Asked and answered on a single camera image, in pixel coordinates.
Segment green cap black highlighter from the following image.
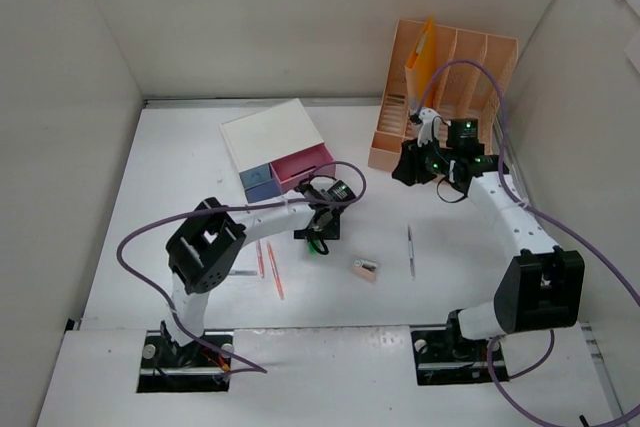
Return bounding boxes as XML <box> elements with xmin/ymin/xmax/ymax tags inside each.
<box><xmin>307</xmin><ymin>240</ymin><xmax>322</xmax><ymax>255</ymax></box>

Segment pink drawer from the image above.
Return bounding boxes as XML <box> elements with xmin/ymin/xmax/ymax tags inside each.
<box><xmin>271</xmin><ymin>143</ymin><xmax>333</xmax><ymax>193</ymax></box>

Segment orange gel pen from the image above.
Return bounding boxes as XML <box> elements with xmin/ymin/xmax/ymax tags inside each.
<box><xmin>267</xmin><ymin>241</ymin><xmax>285</xmax><ymax>301</ymax></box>

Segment white pastel drawer box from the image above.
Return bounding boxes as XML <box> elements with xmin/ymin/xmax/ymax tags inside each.
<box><xmin>220</xmin><ymin>99</ymin><xmax>336</xmax><ymax>176</ymax></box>

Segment orange A4 file folder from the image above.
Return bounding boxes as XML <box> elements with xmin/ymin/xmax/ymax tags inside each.
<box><xmin>405</xmin><ymin>17</ymin><xmax>437</xmax><ymax>115</ymax></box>

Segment peach plastic desk organizer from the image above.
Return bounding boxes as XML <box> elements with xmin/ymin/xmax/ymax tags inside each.
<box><xmin>368</xmin><ymin>19</ymin><xmax>519</xmax><ymax>172</ymax></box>

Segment grey clear pen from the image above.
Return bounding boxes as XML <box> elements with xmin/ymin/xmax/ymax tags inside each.
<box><xmin>229</xmin><ymin>270</ymin><xmax>259</xmax><ymax>277</ymax></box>

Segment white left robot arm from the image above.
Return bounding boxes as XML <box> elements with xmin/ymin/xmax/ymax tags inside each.
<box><xmin>163</xmin><ymin>177</ymin><xmax>356</xmax><ymax>367</ymax></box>

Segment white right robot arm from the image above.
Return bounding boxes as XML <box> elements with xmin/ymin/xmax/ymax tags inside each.
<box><xmin>392</xmin><ymin>109</ymin><xmax>585</xmax><ymax>359</ymax></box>

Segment pink gel pen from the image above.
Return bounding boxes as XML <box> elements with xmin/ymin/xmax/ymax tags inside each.
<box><xmin>255</xmin><ymin>240</ymin><xmax>265</xmax><ymax>279</ymax></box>

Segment light blue drawer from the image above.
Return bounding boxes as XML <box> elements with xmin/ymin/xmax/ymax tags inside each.
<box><xmin>239</xmin><ymin>164</ymin><xmax>272</xmax><ymax>190</ymax></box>

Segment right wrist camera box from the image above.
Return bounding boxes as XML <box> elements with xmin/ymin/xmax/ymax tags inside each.
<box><xmin>410</xmin><ymin>108</ymin><xmax>445</xmax><ymax>147</ymax></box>

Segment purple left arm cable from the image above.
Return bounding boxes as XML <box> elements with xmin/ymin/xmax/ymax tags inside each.
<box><xmin>117</xmin><ymin>160</ymin><xmax>369</xmax><ymax>376</ymax></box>

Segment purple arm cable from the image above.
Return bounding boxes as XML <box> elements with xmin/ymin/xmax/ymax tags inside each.
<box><xmin>117</xmin><ymin>160</ymin><xmax>369</xmax><ymax>376</ymax></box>
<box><xmin>412</xmin><ymin>60</ymin><xmax>640</xmax><ymax>427</ymax></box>

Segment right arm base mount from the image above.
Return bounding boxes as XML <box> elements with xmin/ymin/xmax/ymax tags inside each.
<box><xmin>410</xmin><ymin>310</ymin><xmax>492</xmax><ymax>386</ymax></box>

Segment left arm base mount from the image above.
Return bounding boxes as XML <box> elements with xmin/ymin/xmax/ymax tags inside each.
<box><xmin>136</xmin><ymin>331</ymin><xmax>232</xmax><ymax>394</ymax></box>

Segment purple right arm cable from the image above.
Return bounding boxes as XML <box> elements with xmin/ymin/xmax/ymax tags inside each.
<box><xmin>412</xmin><ymin>60</ymin><xmax>640</xmax><ymax>427</ymax></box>

